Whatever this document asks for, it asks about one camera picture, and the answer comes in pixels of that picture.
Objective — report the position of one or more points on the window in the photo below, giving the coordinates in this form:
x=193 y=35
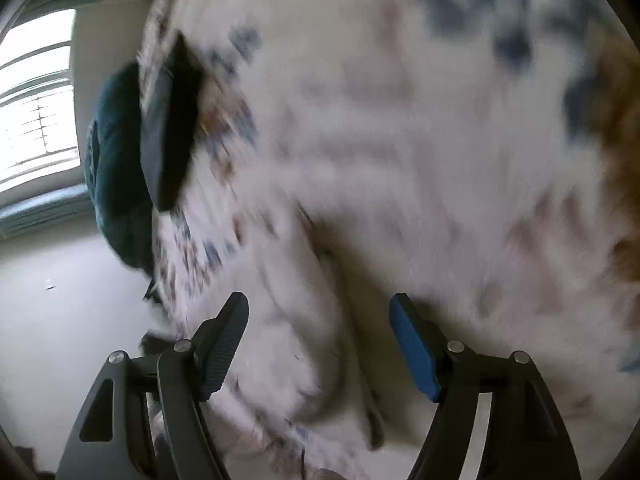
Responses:
x=37 y=95

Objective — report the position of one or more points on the teal cushion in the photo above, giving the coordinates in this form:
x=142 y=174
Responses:
x=117 y=170

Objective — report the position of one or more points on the white floral printed blanket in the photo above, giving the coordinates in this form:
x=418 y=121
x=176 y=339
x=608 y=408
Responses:
x=400 y=160

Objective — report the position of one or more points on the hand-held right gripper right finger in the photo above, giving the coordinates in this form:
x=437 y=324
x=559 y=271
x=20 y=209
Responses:
x=416 y=346

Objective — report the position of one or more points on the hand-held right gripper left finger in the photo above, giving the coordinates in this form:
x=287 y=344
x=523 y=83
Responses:
x=226 y=345

